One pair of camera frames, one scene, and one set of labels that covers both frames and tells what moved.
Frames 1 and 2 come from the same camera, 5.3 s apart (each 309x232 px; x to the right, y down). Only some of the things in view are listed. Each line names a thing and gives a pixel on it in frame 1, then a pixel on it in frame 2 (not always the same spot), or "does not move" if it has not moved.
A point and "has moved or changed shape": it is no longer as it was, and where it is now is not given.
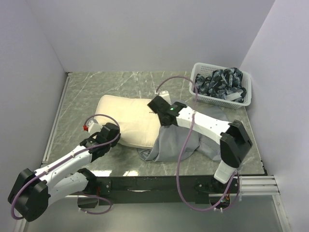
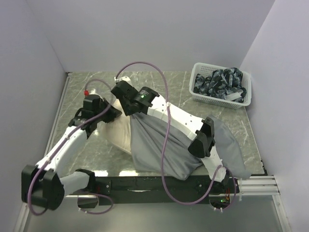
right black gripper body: [163, 123] → [126, 109]
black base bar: [159, 189] does not move
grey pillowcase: [174, 142] has moved or changed shape
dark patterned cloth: [224, 84] does not move
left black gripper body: [113, 142] → [108, 116]
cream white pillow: [140, 123] has moved or changed shape
